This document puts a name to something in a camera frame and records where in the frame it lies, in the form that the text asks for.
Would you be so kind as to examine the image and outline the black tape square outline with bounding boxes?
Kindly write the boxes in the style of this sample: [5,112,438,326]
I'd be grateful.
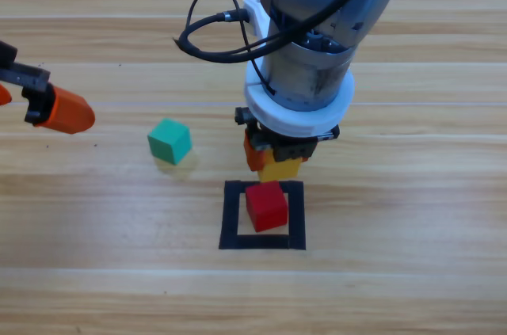
[218,180,307,251]

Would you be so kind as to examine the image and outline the yellow cube block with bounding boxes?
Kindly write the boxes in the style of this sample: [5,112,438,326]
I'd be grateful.
[257,148,301,183]

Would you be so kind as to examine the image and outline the red cube block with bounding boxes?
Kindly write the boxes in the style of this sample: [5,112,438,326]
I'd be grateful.
[245,181,289,234]

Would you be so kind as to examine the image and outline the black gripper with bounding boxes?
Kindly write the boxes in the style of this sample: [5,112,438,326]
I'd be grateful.
[234,106,341,173]
[0,40,97,135]

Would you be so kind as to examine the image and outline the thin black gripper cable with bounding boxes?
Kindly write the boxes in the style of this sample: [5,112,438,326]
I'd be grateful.
[188,0,277,97]

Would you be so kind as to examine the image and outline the green cube block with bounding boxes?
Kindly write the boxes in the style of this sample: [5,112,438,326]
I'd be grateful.
[147,118,193,166]

